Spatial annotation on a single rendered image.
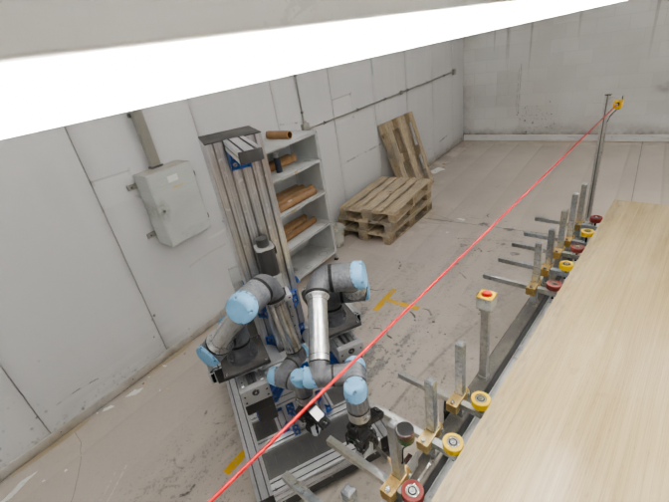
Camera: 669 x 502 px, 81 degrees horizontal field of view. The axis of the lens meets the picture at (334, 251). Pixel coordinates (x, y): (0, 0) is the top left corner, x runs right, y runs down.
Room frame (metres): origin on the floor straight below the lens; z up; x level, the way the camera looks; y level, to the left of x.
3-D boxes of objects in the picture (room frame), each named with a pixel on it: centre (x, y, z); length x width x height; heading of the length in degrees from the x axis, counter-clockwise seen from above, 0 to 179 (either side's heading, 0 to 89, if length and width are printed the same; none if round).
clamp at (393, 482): (0.88, -0.08, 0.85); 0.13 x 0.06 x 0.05; 134
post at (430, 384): (1.07, -0.28, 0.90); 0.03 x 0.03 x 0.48; 44
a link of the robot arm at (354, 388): (0.91, 0.01, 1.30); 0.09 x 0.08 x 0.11; 174
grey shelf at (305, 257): (4.00, 0.43, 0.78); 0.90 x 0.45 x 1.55; 139
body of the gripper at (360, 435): (0.90, 0.01, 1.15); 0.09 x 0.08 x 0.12; 134
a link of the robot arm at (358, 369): (1.01, 0.02, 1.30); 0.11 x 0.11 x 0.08; 84
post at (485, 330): (1.43, -0.65, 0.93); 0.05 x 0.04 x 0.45; 134
